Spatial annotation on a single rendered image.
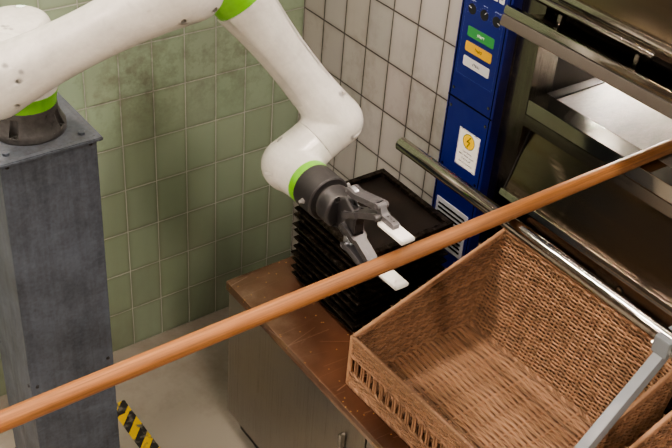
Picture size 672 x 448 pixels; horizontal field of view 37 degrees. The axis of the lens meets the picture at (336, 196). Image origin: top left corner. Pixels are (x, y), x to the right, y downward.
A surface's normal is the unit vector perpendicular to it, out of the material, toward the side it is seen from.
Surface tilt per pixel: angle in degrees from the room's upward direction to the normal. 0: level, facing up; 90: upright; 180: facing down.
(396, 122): 90
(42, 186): 90
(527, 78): 90
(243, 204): 90
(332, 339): 0
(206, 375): 0
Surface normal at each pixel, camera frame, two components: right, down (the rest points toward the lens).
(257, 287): 0.07, -0.82
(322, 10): -0.81, 0.29
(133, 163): 0.58, 0.49
